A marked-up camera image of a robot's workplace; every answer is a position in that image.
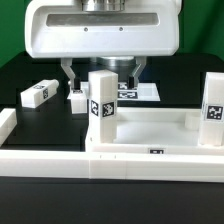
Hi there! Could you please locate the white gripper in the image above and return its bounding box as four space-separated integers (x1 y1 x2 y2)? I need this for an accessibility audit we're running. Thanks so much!
25 0 180 90

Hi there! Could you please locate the white desk top tray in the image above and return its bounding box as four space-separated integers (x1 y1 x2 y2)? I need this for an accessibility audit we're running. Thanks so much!
85 107 224 156

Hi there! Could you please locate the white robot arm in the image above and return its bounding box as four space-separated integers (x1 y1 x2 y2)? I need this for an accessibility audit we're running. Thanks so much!
25 0 182 79

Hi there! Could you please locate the marker sheet with tags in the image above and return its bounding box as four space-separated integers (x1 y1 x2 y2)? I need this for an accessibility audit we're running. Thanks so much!
67 81 161 102

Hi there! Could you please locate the white U-shaped fence frame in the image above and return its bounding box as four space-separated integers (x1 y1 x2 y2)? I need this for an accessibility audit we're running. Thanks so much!
0 107 224 184

